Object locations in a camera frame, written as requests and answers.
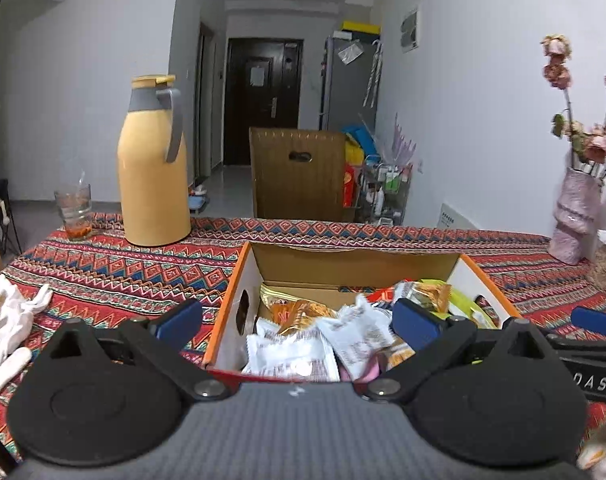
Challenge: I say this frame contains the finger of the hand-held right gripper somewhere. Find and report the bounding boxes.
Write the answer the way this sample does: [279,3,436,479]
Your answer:
[545,333,606,357]
[570,306,606,339]

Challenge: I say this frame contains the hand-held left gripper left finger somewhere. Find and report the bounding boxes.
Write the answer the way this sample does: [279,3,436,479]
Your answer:
[38,299,231,402]

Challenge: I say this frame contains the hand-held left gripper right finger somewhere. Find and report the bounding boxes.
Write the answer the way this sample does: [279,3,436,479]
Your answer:
[365,299,558,403]

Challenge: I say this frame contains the red snack packet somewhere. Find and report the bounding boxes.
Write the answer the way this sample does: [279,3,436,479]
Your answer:
[370,287,400,307]

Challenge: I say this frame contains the small green snack packet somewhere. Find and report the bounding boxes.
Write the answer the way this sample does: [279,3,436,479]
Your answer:
[420,280,500,330]

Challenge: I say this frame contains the white labelled snack packet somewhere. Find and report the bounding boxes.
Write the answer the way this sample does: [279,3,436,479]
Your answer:
[242,317,341,383]
[317,294,398,376]

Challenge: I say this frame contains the pink snack packet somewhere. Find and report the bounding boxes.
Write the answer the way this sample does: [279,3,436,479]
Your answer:
[340,354,388,384]

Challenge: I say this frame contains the orange cardboard box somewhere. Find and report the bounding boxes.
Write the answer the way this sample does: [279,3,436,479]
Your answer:
[203,241,524,386]

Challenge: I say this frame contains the orange and gold snack packet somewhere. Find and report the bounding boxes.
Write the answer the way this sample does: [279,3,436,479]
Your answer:
[260,282,340,336]

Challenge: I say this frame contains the patterned tablecloth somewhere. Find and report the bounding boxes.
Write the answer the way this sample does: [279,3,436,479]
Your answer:
[0,212,606,480]

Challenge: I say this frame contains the pink textured vase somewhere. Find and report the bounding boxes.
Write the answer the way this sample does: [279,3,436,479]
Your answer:
[549,167,604,266]

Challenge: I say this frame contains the yellow thermos jug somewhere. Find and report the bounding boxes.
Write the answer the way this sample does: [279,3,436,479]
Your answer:
[117,75,192,247]

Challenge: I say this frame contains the glass cup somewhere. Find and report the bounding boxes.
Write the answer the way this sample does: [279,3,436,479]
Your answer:
[54,170,94,240]

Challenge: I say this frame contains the red gift box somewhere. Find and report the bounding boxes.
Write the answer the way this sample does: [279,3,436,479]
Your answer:
[343,162,364,208]

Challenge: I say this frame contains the dried pink roses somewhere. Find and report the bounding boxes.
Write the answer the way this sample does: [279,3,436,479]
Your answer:
[540,35,606,178]

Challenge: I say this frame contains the white cloth glove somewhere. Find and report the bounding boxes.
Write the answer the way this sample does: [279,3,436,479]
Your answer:
[0,275,54,408]

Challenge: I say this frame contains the pink feathery decoration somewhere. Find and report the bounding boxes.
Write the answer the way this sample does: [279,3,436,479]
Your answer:
[390,112,416,166]

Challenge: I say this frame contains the blue plastic item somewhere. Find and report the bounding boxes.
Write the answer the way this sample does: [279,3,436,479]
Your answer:
[343,125,378,153]

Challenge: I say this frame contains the dark entrance door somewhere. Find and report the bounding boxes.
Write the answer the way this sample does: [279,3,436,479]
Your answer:
[223,37,304,166]

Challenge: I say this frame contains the grey refrigerator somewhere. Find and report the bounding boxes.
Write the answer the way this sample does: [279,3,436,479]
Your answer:
[320,35,381,133]

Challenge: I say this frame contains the white hanging umbrella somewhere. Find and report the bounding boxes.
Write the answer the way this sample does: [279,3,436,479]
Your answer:
[363,40,384,108]

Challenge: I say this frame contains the wire storage rack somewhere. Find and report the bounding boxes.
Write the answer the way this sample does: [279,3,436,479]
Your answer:
[360,157,414,226]

